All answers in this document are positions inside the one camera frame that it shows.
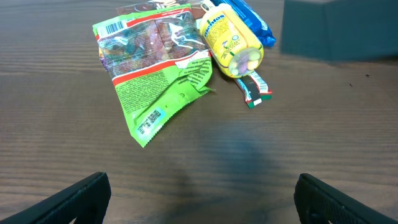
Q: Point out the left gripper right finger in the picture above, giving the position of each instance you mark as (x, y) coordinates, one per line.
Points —
(319, 203)

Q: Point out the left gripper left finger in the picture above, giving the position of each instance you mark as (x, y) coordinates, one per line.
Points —
(83, 202)

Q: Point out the green gummy candy bag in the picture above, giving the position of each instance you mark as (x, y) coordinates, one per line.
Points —
(158, 63)

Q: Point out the blue cookie pack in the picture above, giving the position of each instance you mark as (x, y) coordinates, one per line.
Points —
(255, 22)

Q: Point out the small green red candy bar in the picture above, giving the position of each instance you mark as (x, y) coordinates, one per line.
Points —
(254, 88)

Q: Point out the dark green open box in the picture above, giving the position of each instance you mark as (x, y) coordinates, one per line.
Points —
(340, 30)

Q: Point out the yellow mentos bottle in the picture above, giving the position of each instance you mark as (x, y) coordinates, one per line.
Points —
(236, 49)

